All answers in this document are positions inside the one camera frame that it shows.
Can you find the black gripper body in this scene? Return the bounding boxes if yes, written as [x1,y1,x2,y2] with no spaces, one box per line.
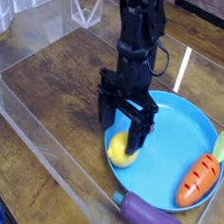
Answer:
[99,39,161,120]

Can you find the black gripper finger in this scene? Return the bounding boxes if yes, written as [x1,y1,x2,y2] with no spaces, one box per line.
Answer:
[126,117,155,156]
[98,94,116,129]

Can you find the yellow toy lemon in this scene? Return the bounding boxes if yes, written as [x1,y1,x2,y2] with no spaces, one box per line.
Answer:
[106,132,139,168]

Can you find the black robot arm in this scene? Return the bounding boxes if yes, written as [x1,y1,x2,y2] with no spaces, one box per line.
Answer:
[98,0,166,156]

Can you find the blue round plate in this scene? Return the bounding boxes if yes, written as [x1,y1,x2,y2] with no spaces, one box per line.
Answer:
[111,90,218,213]

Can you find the orange toy carrot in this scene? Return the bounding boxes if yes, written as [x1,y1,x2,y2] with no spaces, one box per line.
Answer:
[176,131,224,207]

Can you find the purple toy eggplant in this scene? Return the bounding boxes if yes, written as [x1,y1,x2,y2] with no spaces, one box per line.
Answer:
[113,192,182,224]

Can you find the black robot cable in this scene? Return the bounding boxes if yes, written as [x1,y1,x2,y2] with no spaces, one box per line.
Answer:
[144,38,172,79]

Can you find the clear acrylic enclosure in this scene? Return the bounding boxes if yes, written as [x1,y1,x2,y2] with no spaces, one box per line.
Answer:
[0,0,224,224]

